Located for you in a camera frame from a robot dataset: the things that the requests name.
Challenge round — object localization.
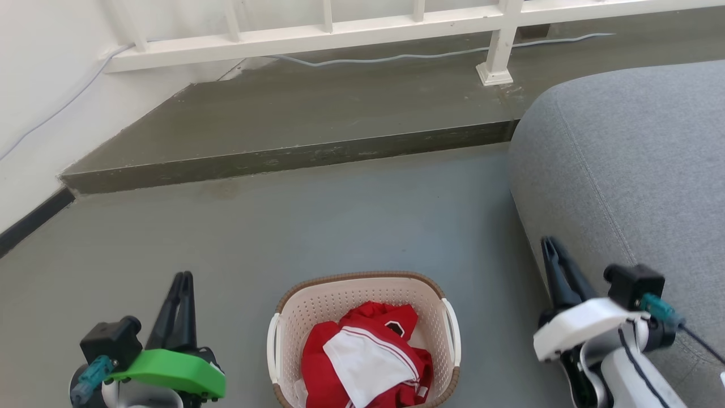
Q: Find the grey fabric sofa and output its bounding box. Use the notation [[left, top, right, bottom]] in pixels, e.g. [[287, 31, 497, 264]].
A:
[[508, 60, 725, 408]]

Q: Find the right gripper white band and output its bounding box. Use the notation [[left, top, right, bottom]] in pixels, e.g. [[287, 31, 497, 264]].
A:
[[532, 237, 652, 364]]

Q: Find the white garment with red stripes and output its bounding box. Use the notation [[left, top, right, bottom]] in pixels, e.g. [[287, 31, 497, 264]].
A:
[[322, 326, 421, 408]]

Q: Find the white railing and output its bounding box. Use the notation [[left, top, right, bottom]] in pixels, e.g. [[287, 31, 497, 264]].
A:
[[102, 0, 725, 87]]

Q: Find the light grey cable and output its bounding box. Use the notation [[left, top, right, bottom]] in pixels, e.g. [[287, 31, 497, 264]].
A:
[[0, 32, 616, 161]]

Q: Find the black baseboard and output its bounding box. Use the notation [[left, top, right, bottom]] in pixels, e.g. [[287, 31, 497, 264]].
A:
[[0, 187, 76, 258]]

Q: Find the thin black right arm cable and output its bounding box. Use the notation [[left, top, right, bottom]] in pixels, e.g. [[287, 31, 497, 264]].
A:
[[679, 323, 725, 365]]

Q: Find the raised concrete step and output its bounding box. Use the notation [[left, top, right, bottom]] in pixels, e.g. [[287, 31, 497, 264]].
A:
[[59, 7, 725, 196]]

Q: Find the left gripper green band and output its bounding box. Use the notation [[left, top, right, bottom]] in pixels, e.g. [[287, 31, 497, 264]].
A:
[[105, 271, 227, 402]]

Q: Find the beige perforated laundry basket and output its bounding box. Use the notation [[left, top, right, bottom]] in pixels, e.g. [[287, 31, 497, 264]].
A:
[[267, 271, 462, 408]]

